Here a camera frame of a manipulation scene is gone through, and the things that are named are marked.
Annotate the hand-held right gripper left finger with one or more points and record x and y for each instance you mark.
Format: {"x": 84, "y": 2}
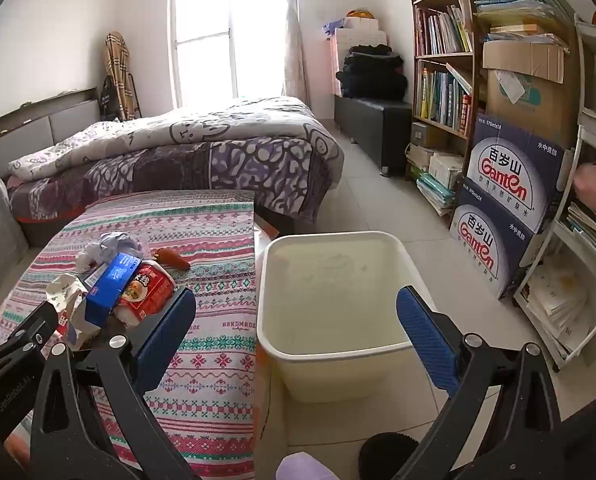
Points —
{"x": 165, "y": 325}

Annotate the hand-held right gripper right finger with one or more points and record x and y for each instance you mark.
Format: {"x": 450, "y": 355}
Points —
{"x": 425, "y": 340}

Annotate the red instant noodle packet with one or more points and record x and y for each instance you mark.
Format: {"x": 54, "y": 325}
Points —
{"x": 145, "y": 292}

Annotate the orange sausage packet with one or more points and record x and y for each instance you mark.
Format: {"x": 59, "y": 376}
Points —
{"x": 173, "y": 258}

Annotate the blue cardboard box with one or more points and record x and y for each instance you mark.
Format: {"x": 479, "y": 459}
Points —
{"x": 110, "y": 285}

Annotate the white paper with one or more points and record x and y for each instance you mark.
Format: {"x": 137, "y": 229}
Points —
{"x": 110, "y": 247}

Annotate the white plastic bin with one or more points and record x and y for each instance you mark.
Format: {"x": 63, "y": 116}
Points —
{"x": 328, "y": 280}

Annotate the patterned striped tablecloth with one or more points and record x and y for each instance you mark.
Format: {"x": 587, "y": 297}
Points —
{"x": 218, "y": 320}

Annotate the blue water bottle box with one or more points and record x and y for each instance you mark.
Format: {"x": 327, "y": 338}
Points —
{"x": 487, "y": 245}
{"x": 512, "y": 175}

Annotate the black slipper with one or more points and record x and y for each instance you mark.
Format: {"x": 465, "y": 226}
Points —
{"x": 387, "y": 452}

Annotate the orange patterned cardboard box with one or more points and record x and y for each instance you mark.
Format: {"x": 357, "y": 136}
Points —
{"x": 265, "y": 232}

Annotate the pile of loose papers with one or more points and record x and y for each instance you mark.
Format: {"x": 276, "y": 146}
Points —
{"x": 557, "y": 305}

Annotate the stack of books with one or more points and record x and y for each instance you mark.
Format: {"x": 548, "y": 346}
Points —
{"x": 437, "y": 180}

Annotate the purple patterned blanket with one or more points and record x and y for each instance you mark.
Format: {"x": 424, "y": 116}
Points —
{"x": 228, "y": 170}

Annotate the person's purple clothing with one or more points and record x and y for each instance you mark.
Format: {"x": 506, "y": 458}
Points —
{"x": 303, "y": 466}

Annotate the row of leaning books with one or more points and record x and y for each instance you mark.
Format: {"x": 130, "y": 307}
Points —
{"x": 592, "y": 230}

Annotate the bed with grey headboard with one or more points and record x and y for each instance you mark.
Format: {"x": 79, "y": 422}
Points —
{"x": 73, "y": 120}

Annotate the black bench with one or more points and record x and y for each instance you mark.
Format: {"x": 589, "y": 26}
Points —
{"x": 377, "y": 125}

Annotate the black bag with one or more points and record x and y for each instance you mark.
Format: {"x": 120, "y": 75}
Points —
{"x": 109, "y": 100}

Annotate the row of upright books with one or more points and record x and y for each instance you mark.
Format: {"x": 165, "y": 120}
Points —
{"x": 442, "y": 27}
{"x": 442, "y": 97}

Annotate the plaid coat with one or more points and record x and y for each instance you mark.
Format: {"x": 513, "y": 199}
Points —
{"x": 120, "y": 70}

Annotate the brown cardboard box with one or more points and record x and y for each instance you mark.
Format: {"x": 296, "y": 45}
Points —
{"x": 532, "y": 95}

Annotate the white shelf unit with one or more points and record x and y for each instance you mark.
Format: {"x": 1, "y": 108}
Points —
{"x": 585, "y": 125}

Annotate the pile of black clothes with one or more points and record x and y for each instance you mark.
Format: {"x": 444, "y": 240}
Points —
{"x": 372, "y": 72}

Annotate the wooden bookshelf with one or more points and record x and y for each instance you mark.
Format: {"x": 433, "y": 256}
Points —
{"x": 470, "y": 62}

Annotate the bright window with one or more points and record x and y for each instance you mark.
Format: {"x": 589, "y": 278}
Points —
{"x": 218, "y": 35}

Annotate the stack of white boxes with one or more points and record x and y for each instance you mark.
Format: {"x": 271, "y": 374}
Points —
{"x": 360, "y": 35}

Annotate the pale curtain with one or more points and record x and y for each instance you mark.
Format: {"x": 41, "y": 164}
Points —
{"x": 293, "y": 35}

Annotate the stack of folders and papers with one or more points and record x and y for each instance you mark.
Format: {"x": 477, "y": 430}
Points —
{"x": 517, "y": 5}

